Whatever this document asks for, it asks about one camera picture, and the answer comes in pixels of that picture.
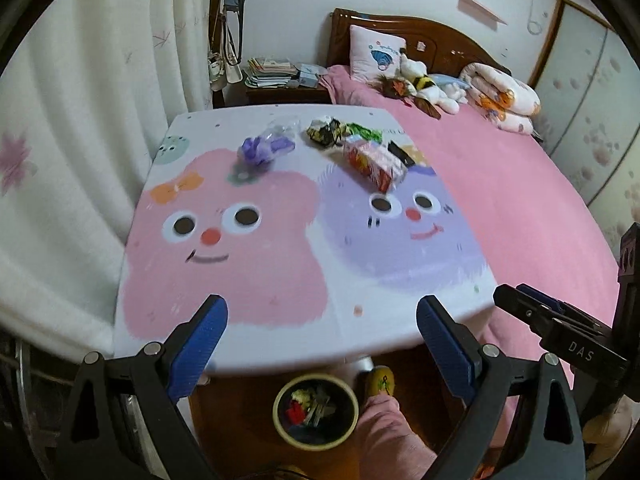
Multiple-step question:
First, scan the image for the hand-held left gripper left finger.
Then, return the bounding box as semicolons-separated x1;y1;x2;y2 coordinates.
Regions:
55;294;229;480

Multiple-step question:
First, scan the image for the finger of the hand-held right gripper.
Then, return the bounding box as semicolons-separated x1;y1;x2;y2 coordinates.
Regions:
492;284;561;333
517;283;608;328

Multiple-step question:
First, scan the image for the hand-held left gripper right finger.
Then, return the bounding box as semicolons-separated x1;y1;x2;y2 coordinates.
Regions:
416;295;588;480

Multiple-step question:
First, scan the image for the round blue yellow-rimmed bin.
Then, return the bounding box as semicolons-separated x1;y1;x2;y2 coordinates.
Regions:
272;372;360;448

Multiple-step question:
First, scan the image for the black paper box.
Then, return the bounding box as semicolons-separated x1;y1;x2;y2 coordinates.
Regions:
387;140;418;167

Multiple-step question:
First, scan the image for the orange red snack packet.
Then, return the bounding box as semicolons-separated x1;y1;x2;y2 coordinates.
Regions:
342;139;408;195

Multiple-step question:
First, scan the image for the purple plastic bag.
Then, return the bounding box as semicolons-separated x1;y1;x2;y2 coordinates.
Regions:
236;115;303;173

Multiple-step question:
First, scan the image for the green wrapper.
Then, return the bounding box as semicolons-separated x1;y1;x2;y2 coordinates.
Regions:
345;122;383;143

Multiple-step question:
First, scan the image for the camouflage wrapper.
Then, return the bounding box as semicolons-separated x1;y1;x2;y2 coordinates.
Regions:
306;116;353;148

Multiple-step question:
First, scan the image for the person's right forearm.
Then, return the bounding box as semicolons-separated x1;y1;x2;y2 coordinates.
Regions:
582;400;640;466

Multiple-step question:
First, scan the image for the yellow embroidered slipper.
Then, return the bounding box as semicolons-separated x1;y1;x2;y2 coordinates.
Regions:
364;366;396;398

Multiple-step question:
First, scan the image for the pink bed blanket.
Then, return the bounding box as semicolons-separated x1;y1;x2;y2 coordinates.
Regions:
320;64;626;441

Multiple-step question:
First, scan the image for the person's right leg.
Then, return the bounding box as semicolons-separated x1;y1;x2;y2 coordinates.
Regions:
352;392;441;480

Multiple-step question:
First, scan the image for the cartoon printed tablecloth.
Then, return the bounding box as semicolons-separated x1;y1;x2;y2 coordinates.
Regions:
112;104;501;376

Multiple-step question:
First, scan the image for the metal rack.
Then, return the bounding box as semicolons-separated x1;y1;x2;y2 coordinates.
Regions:
0;335;76;441

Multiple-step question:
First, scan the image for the white floral wardrobe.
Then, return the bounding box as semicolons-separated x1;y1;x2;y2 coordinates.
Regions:
530;0;640;261

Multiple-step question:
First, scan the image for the folded pink printed quilt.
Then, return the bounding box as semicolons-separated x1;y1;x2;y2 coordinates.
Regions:
460;61;542;135

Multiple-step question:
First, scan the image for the white plush toy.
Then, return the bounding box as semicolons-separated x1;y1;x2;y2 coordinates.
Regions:
417;85;468;115

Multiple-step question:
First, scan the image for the white floral curtain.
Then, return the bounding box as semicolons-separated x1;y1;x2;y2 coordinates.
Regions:
0;0;221;356

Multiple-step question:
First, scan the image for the bee plush toy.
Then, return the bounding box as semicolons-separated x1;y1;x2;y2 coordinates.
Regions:
399;47;443;93

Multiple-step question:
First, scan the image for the brown leaf plush toy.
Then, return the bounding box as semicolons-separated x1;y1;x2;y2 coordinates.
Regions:
377;74;442;120

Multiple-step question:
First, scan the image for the brown wooden nightstand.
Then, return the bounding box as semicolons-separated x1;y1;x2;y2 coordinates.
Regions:
244;80;331;107

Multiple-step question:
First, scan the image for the brown wooden headboard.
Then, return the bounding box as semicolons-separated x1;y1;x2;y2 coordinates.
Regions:
330;7;511;78

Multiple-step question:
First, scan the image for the cream handbag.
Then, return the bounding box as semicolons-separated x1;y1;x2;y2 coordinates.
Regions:
207;57;243;85

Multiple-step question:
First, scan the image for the stack of books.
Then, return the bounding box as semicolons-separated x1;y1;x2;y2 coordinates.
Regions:
244;56;301;91

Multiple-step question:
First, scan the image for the light blue box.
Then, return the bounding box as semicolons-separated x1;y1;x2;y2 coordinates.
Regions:
297;62;328;88

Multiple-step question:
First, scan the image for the pink white printed pillow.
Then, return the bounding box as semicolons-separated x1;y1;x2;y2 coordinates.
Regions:
348;24;405;83

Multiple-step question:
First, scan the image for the brown wooden coat stand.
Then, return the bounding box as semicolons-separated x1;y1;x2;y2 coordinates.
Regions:
209;0;226;108

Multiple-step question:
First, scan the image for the pink wall shelf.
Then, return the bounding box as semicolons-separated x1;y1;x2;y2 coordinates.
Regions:
459;0;507;26

